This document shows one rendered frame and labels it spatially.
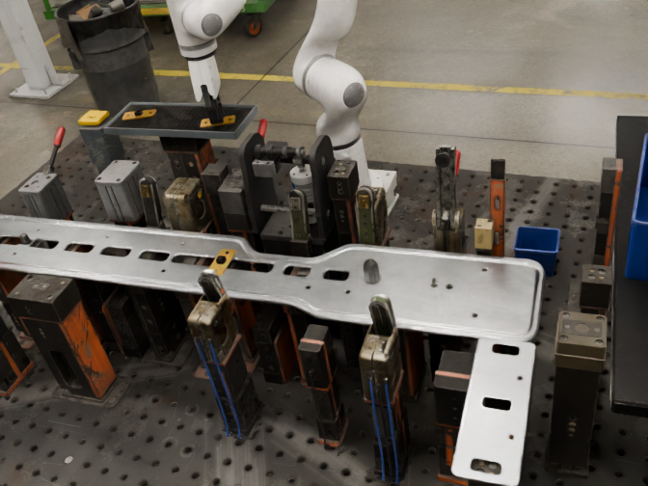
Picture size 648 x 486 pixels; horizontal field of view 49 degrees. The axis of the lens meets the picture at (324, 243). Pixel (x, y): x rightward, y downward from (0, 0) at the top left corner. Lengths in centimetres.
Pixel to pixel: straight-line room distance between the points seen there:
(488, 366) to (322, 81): 88
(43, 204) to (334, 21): 86
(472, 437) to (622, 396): 24
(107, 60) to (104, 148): 244
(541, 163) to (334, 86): 198
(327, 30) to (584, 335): 100
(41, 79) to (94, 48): 119
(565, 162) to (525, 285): 226
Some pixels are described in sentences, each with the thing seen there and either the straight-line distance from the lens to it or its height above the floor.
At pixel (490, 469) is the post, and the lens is 114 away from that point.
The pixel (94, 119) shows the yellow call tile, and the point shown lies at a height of 116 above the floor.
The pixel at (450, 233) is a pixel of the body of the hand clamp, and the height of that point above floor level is 103.
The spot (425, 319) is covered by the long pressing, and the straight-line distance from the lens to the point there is 133.
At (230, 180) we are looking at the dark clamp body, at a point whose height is 108.
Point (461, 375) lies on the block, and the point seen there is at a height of 98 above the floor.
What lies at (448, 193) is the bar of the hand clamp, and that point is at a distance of 144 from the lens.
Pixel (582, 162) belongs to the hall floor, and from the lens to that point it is 364.
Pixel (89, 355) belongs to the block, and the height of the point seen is 84.
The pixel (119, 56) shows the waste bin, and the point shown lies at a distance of 437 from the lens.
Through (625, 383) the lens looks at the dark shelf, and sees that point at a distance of 122.
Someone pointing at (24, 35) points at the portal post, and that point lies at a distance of 537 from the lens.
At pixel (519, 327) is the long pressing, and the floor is 100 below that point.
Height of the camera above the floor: 193
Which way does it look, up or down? 37 degrees down
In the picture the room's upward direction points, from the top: 10 degrees counter-clockwise
